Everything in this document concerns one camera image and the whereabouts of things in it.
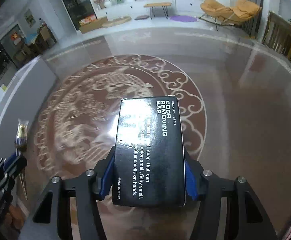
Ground cotton swabs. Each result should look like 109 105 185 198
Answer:
15 119 29 200

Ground black odor removing bar box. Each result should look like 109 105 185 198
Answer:
112 95 186 207

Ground cardboard box on floor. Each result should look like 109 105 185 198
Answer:
79 16 108 34

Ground round beige floor cushion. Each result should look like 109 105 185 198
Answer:
102 16 131 28

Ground red flower vase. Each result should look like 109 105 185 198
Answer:
93 0 106 9

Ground wooden chair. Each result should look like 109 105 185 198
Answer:
262 11 291 59

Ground white tv cabinet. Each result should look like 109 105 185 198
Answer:
95 0 204 20

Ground wooden bench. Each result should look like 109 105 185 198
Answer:
143 2 172 19

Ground orange lounge chair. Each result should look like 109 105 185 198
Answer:
199 0 262 26

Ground purple round floor mat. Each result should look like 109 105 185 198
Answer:
170 15 197 23

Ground framed wall picture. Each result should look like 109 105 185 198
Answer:
24 9 36 28

